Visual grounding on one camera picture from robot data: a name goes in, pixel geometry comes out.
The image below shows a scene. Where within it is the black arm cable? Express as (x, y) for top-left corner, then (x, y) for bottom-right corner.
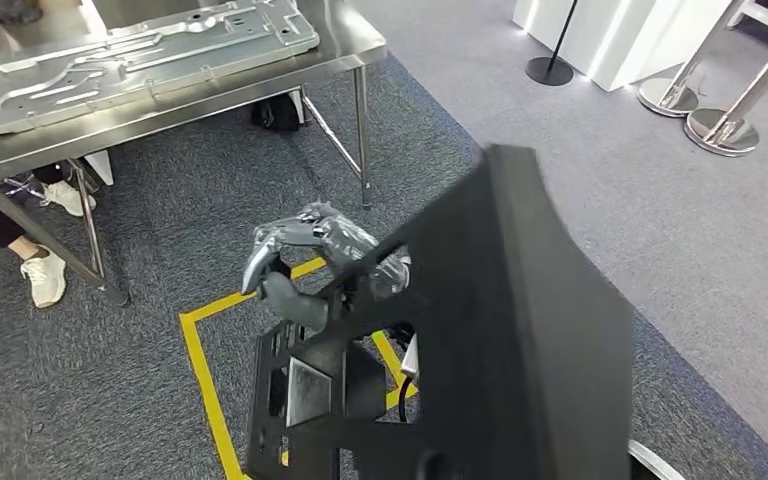
(397, 376), (415, 425)

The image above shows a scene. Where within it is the grey ribbed hose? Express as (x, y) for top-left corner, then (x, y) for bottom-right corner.
(0, 0), (44, 26)

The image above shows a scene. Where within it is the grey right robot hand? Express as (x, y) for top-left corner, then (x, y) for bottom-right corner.
(240, 201), (414, 333)

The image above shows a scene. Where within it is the black plastic bracket part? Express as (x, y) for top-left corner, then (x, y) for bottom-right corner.
(244, 144), (637, 480)

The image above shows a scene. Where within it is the white display plinth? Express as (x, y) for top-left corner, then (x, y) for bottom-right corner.
(511, 0), (736, 93)

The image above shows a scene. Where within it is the black bag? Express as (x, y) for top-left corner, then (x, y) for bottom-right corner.
(251, 92), (302, 132)

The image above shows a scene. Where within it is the black stanchion post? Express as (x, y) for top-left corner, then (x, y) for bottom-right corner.
(524, 0), (581, 87)

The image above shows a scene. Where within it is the yellow floor tape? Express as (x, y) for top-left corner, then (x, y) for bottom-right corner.
(178, 256), (420, 480)

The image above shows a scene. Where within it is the chrome stanchion post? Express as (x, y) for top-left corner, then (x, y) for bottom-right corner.
(636, 0), (750, 119)
(683, 26), (768, 158)

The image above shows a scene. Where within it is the stamped grey metal panel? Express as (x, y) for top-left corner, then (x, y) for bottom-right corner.
(0, 0), (321, 136)

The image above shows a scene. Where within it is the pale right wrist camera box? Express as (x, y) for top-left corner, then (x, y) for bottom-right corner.
(400, 334), (422, 379)

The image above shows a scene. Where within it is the person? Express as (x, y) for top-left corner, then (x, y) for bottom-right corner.
(0, 162), (97, 310)

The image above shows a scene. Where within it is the stainless steel workbench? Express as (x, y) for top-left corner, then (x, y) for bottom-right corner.
(0, 0), (389, 309)

